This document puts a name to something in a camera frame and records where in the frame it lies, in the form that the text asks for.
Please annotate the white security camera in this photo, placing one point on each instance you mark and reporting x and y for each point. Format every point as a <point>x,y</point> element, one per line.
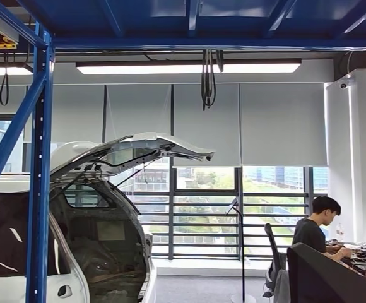
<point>344,85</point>

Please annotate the black window railing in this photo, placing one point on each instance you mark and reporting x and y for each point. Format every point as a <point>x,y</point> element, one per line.
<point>201,194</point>

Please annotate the long ceiling light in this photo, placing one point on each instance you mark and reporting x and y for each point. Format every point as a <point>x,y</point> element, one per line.
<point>139,69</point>
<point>12,71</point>

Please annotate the white car tailgate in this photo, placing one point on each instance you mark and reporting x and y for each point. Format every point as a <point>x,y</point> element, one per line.
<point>158,142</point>

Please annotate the blue metal shelf rack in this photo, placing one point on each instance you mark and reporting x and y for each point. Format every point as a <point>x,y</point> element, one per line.
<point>39,167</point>

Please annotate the person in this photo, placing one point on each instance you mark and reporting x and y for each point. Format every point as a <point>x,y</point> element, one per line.
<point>309,236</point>

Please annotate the black floor stand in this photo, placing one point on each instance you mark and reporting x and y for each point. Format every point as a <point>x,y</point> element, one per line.
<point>243,251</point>

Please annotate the black window frame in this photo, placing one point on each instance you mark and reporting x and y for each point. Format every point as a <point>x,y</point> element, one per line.
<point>171,217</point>

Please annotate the grey jacket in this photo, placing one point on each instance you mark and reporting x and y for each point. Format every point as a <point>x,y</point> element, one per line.
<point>282,288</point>

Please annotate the clear water bottle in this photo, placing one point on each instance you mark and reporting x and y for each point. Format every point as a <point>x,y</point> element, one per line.
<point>339,234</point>

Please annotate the black office chair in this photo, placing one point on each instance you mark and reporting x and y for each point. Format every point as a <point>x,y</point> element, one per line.
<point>272,246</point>

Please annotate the grey roller blind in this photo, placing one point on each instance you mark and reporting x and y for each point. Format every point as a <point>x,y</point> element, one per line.
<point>139,108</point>
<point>227,125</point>
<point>284,125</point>
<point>75,113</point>

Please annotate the white car body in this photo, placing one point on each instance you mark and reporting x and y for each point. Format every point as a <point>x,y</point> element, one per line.
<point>0,288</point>

